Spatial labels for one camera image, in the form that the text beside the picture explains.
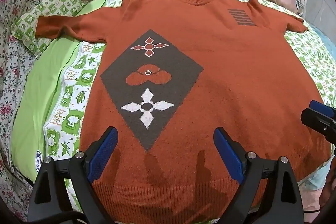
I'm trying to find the light blue cloth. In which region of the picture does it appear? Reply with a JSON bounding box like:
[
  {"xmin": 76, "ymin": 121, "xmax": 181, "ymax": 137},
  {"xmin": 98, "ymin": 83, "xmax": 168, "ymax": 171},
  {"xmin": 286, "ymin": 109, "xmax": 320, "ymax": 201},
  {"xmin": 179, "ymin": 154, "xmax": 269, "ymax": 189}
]
[{"xmin": 298, "ymin": 158, "xmax": 332, "ymax": 204}]

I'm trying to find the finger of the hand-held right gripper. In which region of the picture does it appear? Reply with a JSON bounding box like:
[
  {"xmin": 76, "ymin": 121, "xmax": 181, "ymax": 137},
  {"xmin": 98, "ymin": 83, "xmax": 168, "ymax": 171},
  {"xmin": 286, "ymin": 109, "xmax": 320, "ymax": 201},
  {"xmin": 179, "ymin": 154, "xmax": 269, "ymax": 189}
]
[{"xmin": 301, "ymin": 100, "xmax": 336, "ymax": 141}]

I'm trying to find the green checked pillow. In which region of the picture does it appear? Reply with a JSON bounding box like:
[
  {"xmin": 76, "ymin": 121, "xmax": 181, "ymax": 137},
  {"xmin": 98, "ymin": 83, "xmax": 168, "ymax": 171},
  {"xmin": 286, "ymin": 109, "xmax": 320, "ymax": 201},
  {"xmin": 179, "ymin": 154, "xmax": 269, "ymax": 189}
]
[{"xmin": 12, "ymin": 0, "xmax": 88, "ymax": 57}]

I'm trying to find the green checked bed sheet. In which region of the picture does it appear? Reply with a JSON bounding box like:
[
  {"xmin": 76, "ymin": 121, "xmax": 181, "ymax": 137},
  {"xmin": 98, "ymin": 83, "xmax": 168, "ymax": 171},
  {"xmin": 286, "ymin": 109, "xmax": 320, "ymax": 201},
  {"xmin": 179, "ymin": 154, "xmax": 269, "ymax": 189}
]
[{"xmin": 10, "ymin": 0, "xmax": 336, "ymax": 189}]

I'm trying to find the orange knit sweater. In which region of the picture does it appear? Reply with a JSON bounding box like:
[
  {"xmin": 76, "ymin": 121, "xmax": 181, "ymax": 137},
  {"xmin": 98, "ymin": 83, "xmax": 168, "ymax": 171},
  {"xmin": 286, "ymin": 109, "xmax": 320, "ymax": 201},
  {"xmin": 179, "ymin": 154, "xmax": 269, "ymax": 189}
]
[{"xmin": 35, "ymin": 0, "xmax": 332, "ymax": 224}]

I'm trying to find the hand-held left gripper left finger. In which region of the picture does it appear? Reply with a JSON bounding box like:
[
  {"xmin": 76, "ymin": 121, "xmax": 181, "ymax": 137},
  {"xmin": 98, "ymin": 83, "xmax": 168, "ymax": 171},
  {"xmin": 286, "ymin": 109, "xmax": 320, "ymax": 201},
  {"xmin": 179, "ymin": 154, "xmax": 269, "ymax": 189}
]
[{"xmin": 28, "ymin": 126, "xmax": 118, "ymax": 224}]

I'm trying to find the floral bed cover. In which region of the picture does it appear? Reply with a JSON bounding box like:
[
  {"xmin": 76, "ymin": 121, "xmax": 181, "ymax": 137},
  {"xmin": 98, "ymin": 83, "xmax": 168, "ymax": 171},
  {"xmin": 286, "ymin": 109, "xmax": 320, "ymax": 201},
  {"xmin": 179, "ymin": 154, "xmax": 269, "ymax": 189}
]
[{"xmin": 0, "ymin": 0, "xmax": 69, "ymax": 222}]

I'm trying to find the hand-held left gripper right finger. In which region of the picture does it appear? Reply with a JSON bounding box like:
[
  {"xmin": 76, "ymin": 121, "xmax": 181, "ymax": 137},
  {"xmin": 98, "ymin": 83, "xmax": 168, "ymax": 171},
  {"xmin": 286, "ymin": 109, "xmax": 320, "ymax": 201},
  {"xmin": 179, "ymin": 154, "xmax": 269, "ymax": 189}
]
[{"xmin": 213, "ymin": 127, "xmax": 305, "ymax": 224}]

